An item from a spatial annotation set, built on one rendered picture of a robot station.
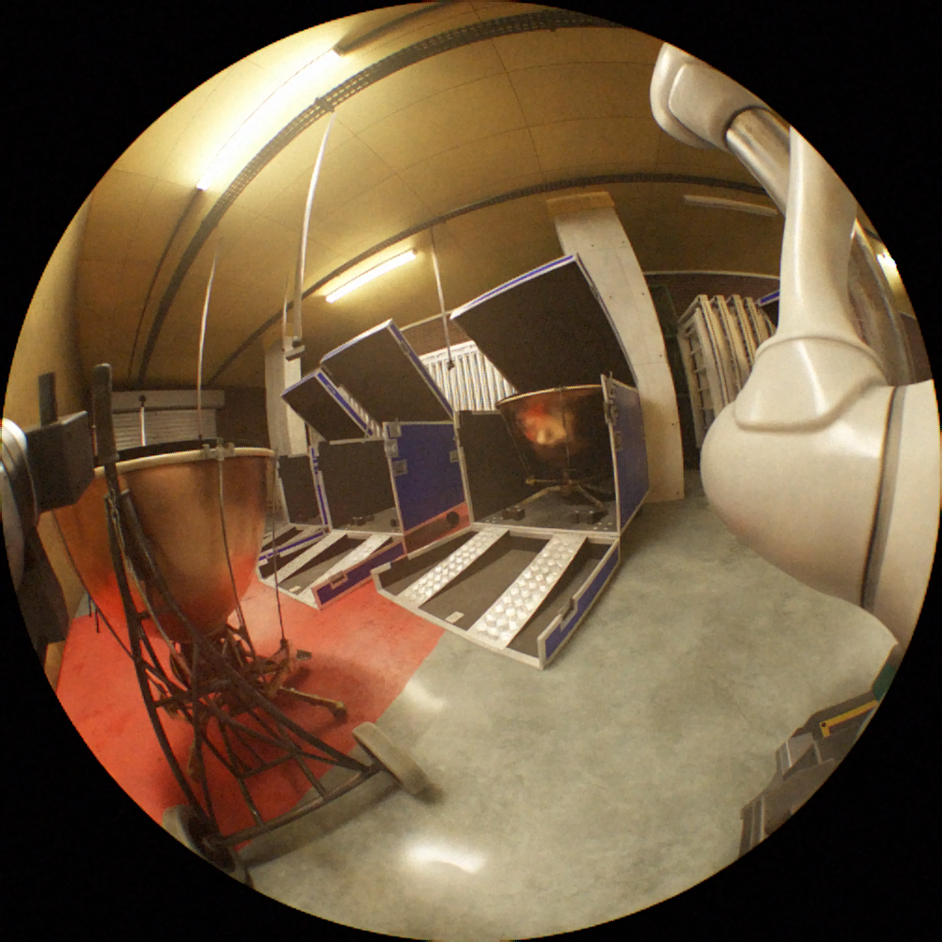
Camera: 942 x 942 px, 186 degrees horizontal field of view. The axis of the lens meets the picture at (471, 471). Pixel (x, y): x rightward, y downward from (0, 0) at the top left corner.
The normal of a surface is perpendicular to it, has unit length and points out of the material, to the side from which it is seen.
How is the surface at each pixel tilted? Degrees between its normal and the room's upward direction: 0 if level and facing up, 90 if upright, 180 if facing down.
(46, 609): 111
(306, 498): 90
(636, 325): 90
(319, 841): 0
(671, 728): 0
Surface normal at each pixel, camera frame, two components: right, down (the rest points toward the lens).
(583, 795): -0.15, -0.98
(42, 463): 0.77, 0.29
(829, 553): -0.89, 0.45
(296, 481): 0.89, -0.10
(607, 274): -0.36, 0.14
